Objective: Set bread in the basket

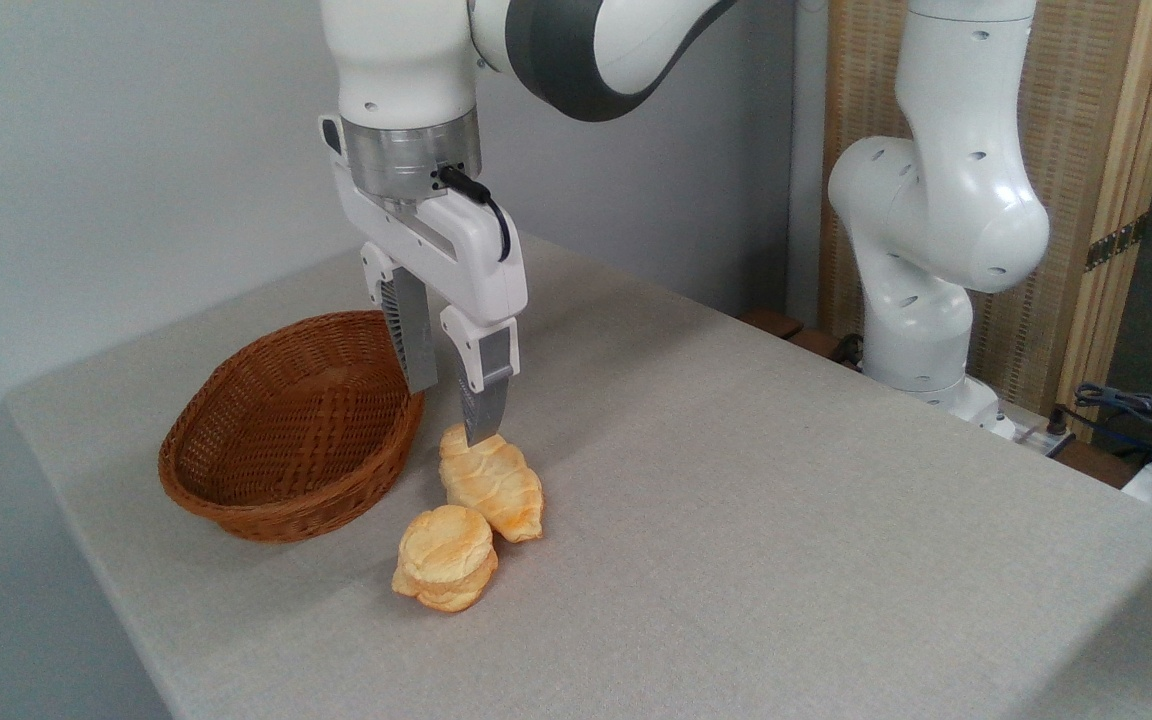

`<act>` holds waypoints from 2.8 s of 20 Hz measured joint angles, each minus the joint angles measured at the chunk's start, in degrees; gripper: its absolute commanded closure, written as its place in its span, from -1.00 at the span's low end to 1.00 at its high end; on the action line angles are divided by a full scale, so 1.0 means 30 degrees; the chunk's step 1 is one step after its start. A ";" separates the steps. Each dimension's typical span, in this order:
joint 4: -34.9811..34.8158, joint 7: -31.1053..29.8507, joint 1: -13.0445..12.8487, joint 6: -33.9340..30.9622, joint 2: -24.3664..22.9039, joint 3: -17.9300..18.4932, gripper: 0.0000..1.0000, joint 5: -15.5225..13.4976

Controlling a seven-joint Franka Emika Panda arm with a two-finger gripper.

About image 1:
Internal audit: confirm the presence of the brown wicker basket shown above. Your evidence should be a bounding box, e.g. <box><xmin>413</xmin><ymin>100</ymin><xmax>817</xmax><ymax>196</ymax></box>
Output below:
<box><xmin>157</xmin><ymin>310</ymin><xmax>428</xmax><ymax>545</ymax></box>

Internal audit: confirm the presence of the long twisted bread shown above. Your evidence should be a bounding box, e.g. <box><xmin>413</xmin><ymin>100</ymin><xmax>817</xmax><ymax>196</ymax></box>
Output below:
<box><xmin>437</xmin><ymin>421</ymin><xmax>546</xmax><ymax>545</ymax></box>

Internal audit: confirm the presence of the black screen hinge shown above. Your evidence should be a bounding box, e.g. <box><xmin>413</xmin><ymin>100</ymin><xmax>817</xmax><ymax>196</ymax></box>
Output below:
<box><xmin>1083</xmin><ymin>211</ymin><xmax>1150</xmax><ymax>273</ymax></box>

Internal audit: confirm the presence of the round bread bun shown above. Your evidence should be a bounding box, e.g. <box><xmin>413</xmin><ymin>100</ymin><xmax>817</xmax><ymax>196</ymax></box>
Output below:
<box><xmin>391</xmin><ymin>504</ymin><xmax>500</xmax><ymax>614</ymax></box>

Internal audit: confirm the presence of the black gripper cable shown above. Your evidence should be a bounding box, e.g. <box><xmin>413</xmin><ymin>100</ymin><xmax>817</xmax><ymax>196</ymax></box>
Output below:
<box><xmin>435</xmin><ymin>164</ymin><xmax>515</xmax><ymax>264</ymax></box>

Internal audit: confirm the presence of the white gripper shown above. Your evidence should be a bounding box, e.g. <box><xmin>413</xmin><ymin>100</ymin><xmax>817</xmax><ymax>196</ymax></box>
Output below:
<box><xmin>319</xmin><ymin>113</ymin><xmax>529</xmax><ymax>448</ymax></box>

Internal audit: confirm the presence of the wooden folding screen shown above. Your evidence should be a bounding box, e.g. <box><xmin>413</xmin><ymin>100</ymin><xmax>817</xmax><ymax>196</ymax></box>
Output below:
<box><xmin>817</xmin><ymin>0</ymin><xmax>1152</xmax><ymax>442</ymax></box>

